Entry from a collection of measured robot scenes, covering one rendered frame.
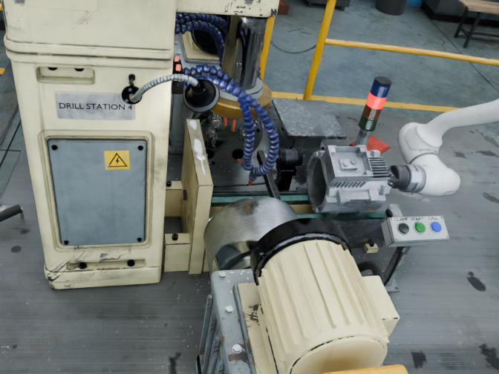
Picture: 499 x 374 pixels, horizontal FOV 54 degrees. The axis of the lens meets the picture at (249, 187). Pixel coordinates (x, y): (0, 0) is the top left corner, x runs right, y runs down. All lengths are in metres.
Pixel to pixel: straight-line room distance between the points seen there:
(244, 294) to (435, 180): 0.90
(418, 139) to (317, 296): 1.06
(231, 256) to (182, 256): 0.35
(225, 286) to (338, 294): 0.30
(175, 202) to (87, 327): 0.47
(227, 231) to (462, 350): 0.78
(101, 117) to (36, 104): 0.12
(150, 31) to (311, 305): 0.57
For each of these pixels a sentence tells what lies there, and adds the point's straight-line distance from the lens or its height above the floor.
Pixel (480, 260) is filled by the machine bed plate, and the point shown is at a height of 0.80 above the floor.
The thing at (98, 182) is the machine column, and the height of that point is 1.19.
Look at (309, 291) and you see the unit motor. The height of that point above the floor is 1.35.
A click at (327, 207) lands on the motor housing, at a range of 1.51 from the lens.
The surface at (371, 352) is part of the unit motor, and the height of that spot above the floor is 1.31.
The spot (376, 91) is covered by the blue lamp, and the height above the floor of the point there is 1.18.
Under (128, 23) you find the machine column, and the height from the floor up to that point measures 1.56.
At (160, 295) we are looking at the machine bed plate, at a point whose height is 0.80.
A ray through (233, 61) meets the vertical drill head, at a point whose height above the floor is 1.42.
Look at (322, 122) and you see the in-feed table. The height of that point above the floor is 0.92.
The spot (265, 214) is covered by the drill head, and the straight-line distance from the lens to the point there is 1.16.
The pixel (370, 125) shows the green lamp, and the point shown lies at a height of 1.05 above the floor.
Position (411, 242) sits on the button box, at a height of 1.04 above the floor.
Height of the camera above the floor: 1.94
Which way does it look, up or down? 40 degrees down
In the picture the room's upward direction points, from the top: 11 degrees clockwise
